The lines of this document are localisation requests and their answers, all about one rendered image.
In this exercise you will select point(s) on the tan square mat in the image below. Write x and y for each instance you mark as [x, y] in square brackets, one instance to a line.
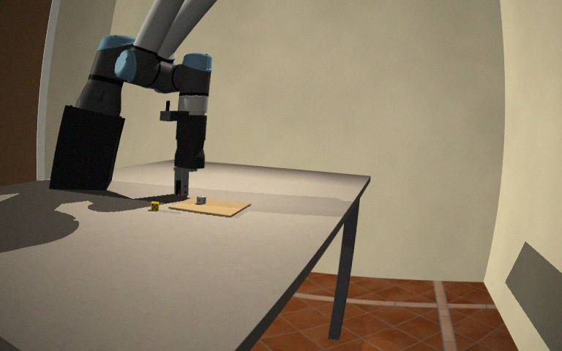
[212, 207]

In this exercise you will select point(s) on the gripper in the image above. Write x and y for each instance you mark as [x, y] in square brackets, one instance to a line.
[190, 136]

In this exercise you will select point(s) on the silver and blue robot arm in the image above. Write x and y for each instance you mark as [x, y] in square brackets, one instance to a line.
[149, 59]

